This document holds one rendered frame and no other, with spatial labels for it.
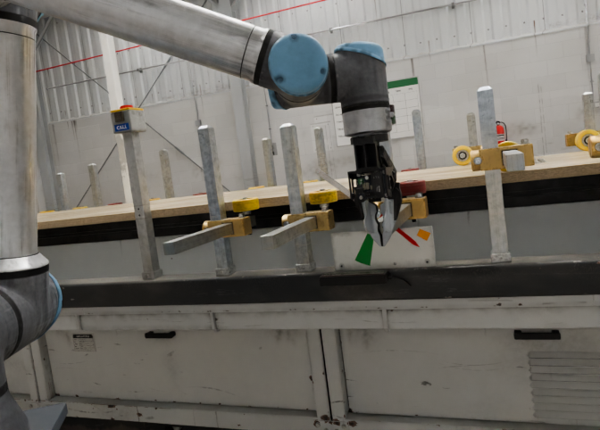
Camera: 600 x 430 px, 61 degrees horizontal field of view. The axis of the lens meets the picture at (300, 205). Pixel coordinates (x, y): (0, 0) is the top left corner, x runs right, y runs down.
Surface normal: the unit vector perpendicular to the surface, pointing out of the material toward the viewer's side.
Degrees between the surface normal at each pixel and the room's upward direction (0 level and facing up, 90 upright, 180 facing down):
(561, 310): 90
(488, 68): 90
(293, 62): 92
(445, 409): 90
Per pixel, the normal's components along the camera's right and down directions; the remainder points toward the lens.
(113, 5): -0.02, 0.18
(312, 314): -0.35, 0.12
